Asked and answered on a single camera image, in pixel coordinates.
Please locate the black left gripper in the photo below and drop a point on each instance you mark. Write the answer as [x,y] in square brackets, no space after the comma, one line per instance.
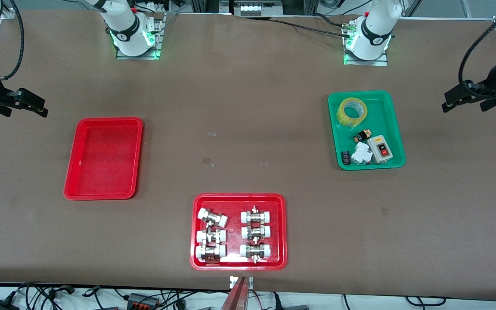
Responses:
[492,83]

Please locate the yellow packing tape roll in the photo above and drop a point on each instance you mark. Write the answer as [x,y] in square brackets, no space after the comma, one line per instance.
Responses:
[346,122]

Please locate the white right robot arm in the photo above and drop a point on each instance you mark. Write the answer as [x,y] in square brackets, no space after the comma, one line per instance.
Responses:
[127,30]

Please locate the green plastic tray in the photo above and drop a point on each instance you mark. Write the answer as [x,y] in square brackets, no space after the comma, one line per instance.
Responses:
[381,112]

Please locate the small red plastic tray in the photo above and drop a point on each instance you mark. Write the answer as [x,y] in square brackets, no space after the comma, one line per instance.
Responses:
[103,159]

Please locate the brownish tape scrap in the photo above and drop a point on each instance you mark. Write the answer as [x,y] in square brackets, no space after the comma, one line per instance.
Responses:
[207,161]

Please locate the wide red plastic tray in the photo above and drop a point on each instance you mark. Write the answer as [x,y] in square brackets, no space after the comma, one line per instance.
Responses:
[235,228]

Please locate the white circuit breaker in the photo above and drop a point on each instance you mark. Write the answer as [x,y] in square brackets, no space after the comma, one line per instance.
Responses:
[361,154]

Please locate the small black terminal block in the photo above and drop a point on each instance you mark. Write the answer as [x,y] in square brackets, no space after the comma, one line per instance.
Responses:
[346,158]

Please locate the black power adapter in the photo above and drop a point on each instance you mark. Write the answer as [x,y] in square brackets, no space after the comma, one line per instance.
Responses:
[2,305]

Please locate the white power strip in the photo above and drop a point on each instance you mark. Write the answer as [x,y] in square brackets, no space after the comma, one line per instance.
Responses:
[261,8]

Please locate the tilted metal white-capped pipe fitting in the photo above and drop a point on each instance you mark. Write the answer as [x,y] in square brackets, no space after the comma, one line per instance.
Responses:
[212,217]

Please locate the red metal bar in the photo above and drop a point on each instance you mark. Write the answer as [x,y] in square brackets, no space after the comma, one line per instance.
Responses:
[237,297]

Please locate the grey push-button switch box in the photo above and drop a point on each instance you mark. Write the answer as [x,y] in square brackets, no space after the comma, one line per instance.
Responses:
[380,150]

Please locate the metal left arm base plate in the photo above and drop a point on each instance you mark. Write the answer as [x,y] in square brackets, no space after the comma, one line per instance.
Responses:
[366,62]

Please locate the black yellow knob switch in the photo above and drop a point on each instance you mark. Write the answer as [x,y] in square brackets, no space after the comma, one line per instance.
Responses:
[363,135]

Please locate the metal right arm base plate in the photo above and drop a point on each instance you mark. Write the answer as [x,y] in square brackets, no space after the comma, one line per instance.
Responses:
[158,38]

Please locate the small metal bracket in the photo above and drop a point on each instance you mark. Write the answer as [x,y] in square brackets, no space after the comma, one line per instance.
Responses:
[233,282]

